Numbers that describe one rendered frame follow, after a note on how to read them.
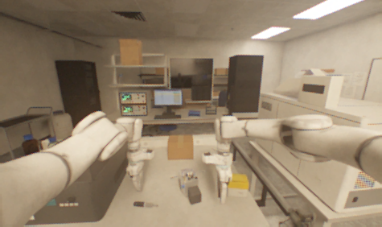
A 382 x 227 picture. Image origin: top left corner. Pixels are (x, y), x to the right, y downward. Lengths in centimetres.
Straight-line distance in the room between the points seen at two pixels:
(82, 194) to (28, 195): 67
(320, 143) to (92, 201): 91
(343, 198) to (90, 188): 125
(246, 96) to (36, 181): 280
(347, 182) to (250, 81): 212
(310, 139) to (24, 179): 48
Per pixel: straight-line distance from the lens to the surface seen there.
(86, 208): 97
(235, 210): 98
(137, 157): 77
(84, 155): 35
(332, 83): 109
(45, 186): 28
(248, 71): 284
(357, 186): 115
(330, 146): 40
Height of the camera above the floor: 162
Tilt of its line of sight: 13 degrees down
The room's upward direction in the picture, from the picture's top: straight up
